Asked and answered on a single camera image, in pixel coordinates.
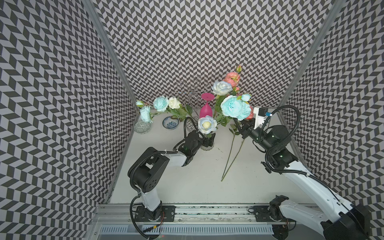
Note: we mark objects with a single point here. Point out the aluminium corner frame post right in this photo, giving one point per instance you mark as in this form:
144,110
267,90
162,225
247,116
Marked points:
321,35

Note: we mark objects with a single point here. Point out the pink rose stem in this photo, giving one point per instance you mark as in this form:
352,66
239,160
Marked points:
234,130

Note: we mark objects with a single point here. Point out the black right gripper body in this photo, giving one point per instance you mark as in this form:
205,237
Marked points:
257,135

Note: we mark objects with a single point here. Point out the aluminium corner frame post left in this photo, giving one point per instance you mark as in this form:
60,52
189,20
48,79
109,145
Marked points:
94,18

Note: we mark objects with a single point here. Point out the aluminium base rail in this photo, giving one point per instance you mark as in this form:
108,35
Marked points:
195,220

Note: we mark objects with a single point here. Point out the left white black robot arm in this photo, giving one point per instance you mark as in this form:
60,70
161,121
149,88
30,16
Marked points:
147,171

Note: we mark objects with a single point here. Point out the teal and white flower spray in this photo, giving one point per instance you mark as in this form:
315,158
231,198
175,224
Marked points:
162,104

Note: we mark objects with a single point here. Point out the clear glass vase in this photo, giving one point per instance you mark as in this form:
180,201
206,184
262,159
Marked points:
208,142

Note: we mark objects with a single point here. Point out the magenta wine glass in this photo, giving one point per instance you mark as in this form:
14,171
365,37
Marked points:
206,110

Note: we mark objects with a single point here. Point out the peach pink peony stem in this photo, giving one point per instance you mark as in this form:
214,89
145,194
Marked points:
234,156

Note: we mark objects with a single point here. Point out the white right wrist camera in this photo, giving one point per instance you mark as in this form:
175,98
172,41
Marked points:
260,115

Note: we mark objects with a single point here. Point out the blue floral ceramic bowl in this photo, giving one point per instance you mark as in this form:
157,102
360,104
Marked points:
169,123

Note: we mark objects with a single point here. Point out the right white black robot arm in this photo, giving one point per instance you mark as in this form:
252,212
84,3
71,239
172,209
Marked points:
338,218

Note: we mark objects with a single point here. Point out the pink ranunculus spray stem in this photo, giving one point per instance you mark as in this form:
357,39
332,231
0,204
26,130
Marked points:
233,78

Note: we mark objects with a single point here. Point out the aluminium corner frame post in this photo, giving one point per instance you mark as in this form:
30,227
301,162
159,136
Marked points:
321,35
94,18

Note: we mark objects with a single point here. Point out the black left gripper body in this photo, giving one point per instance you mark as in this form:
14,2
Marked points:
204,141

